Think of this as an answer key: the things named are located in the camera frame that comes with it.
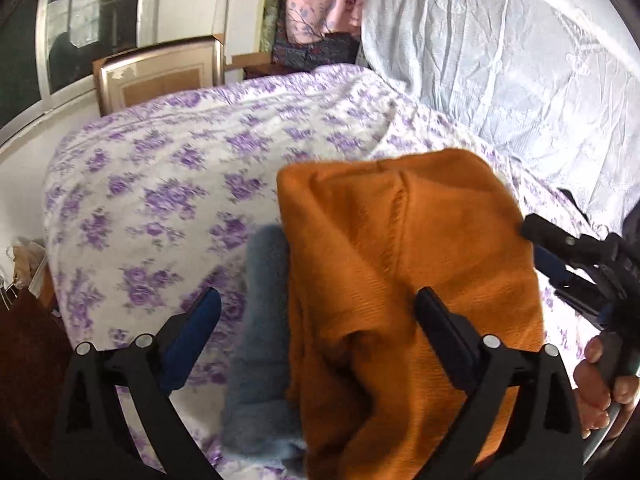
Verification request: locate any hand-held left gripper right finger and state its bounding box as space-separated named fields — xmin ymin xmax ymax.
xmin=415 ymin=287 xmax=586 ymax=480

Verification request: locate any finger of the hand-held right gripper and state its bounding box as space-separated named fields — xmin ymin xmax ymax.
xmin=534 ymin=251 xmax=613 ymax=323
xmin=520 ymin=213 xmax=613 ymax=273

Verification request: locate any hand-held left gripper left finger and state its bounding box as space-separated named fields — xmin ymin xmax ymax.
xmin=50 ymin=287 xmax=223 ymax=480

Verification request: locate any orange knit cardigan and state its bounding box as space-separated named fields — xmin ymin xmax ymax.
xmin=276 ymin=149 xmax=546 ymax=480

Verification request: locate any person's right hand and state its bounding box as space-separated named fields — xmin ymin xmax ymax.
xmin=572 ymin=335 xmax=640 ymax=437

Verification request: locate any blue fluffy garment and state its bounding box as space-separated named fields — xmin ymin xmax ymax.
xmin=221 ymin=225 xmax=310 ymax=476

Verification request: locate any dark wooden cabinet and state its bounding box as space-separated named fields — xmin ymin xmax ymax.
xmin=0 ymin=280 xmax=68 ymax=466

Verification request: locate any purple floral bed sheet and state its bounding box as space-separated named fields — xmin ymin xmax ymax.
xmin=42 ymin=64 xmax=613 ymax=480

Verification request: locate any white lace cover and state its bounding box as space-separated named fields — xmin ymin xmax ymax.
xmin=360 ymin=0 xmax=640 ymax=237

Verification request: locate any framed picture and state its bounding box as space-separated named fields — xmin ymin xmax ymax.
xmin=92 ymin=35 xmax=227 ymax=117

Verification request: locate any dark patterned cloth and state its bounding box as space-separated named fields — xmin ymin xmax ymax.
xmin=270 ymin=31 xmax=363 ymax=70

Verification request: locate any green patterned cloth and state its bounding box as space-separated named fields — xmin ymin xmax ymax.
xmin=259 ymin=0 xmax=290 ymax=55

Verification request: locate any window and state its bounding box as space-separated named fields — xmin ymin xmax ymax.
xmin=0 ymin=0 xmax=168 ymax=131

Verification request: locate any grey cable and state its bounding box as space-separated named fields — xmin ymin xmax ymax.
xmin=582 ymin=402 xmax=636 ymax=467

